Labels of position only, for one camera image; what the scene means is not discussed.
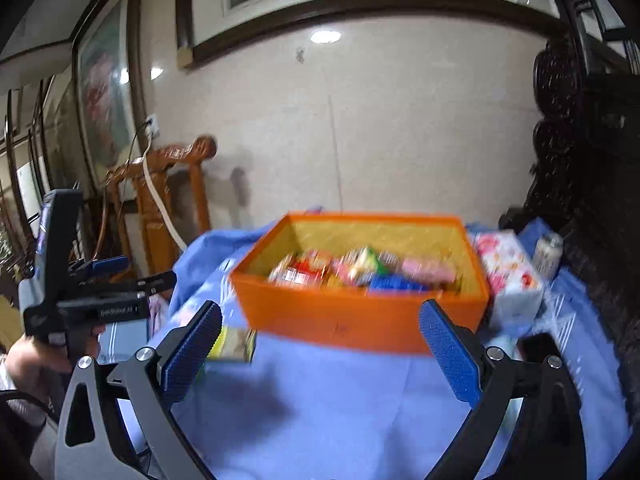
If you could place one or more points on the green wrapped snack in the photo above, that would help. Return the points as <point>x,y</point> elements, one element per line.
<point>364,262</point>

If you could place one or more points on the blue snack bag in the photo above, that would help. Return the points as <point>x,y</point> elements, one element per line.
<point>395,283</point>

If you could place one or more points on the floral tissue pack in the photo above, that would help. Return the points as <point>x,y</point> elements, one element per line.
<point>516,289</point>

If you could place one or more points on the framed flower painting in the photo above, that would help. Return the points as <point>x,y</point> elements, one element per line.
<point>107,78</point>

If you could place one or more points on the wall hook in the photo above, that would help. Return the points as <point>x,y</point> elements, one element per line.
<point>300,55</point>

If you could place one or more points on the orange cardboard box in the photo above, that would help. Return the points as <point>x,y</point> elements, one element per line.
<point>343,313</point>

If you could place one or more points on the yellow green seed packet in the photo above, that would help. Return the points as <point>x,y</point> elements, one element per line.
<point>233,344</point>

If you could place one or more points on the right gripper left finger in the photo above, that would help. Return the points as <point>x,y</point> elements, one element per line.
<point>93,441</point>

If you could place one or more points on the white drink can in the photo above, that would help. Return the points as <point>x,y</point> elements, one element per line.
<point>547,255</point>

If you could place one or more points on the carved wooden chair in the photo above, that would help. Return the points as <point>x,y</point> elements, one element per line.
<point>161,241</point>

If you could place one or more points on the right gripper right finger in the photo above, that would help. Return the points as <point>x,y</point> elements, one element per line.
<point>547,441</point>

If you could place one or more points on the dark carved wooden furniture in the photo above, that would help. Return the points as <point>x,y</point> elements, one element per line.
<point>586,176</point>

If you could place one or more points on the pink cracker bag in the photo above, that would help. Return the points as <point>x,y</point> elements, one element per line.
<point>428,270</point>

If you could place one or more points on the red biscuit packet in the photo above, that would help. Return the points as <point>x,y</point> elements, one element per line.
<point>302,269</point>

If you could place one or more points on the left hand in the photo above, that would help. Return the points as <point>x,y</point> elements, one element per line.
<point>28,358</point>

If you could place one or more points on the wall power outlet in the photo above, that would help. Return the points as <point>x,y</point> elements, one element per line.
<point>152,130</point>

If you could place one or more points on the blue patterned tablecloth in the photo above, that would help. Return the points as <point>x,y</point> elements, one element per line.
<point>297,411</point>

